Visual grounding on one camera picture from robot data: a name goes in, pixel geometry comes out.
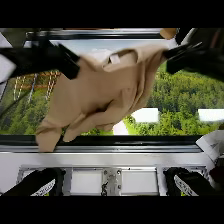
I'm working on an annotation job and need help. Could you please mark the white garment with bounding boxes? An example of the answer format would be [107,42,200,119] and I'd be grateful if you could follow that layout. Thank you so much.
[195,129,224,162]

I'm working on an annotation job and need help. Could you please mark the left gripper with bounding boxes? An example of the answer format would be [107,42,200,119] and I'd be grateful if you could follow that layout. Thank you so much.
[56,43,81,81]

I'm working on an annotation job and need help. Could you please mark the silver frame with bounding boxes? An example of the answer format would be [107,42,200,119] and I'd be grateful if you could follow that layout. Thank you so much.
[0,143,224,197]

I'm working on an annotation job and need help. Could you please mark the beige long-sleeved shirt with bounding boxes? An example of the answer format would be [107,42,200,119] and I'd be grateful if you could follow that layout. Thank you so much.
[34,44,169,153]

